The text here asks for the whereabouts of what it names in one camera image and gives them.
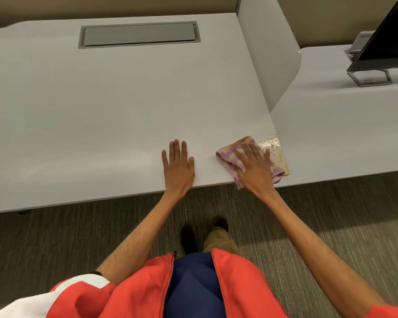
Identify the khaki trousers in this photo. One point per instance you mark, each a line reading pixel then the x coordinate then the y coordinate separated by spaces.
pixel 220 241

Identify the pink striped cloth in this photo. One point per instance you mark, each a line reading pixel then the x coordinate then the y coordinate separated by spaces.
pixel 229 155

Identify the grey monitor stand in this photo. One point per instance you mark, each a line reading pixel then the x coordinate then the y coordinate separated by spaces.
pixel 368 83

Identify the wide beige partition panel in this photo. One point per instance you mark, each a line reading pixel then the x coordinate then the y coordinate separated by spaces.
pixel 102 8

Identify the black monitor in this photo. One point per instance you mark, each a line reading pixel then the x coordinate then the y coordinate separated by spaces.
pixel 388 39

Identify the white desk divider panel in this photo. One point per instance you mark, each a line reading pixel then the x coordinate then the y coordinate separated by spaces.
pixel 268 46

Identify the navy blue shirt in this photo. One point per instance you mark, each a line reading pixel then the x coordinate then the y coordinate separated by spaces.
pixel 192 288

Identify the person's left hand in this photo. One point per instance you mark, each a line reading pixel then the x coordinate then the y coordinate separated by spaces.
pixel 179 172

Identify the person's right forearm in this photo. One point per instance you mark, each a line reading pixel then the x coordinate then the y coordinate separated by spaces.
pixel 318 255

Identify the person's right hand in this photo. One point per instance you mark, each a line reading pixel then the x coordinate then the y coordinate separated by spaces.
pixel 257 175

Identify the black shoe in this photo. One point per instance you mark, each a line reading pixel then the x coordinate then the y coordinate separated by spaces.
pixel 220 223
pixel 188 240

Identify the neighbouring white desk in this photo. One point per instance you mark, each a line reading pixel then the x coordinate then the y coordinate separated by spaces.
pixel 335 122

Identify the red and white jacket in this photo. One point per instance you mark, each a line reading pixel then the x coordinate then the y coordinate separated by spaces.
pixel 136 288

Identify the beige partition panel with sign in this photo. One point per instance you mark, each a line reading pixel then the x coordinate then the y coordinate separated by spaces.
pixel 325 19

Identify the person's left forearm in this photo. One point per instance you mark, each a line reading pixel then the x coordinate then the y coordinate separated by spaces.
pixel 139 235

